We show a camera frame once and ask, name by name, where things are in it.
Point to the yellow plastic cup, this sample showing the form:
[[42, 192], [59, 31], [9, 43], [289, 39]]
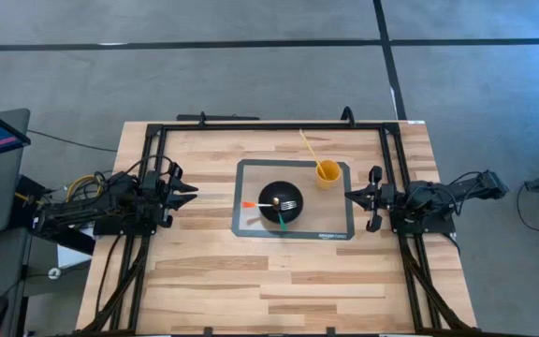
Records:
[[328, 180]]

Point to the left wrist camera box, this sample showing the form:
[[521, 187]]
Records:
[[151, 180]]

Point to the translucent dark-bordered silicone mat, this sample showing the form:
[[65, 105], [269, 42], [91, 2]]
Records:
[[251, 178]]

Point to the yellow chopstick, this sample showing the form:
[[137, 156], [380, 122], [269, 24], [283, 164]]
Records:
[[309, 147]]

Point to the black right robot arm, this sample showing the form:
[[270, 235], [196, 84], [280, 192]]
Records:
[[438, 199]]

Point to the black round bowl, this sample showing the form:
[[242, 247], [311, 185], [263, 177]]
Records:
[[269, 213]]

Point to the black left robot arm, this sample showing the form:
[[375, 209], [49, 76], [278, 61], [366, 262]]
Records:
[[101, 206]]

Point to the white paper sheet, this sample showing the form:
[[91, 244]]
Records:
[[70, 255]]

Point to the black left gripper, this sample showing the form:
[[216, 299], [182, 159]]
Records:
[[164, 201]]

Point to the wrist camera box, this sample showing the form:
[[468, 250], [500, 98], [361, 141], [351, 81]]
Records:
[[151, 180], [388, 193]]

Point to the black aluminium table frame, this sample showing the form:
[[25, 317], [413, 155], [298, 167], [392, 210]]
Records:
[[274, 126]]

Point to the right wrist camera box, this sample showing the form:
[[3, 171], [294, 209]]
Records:
[[388, 193]]

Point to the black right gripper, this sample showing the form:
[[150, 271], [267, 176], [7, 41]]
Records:
[[376, 208]]

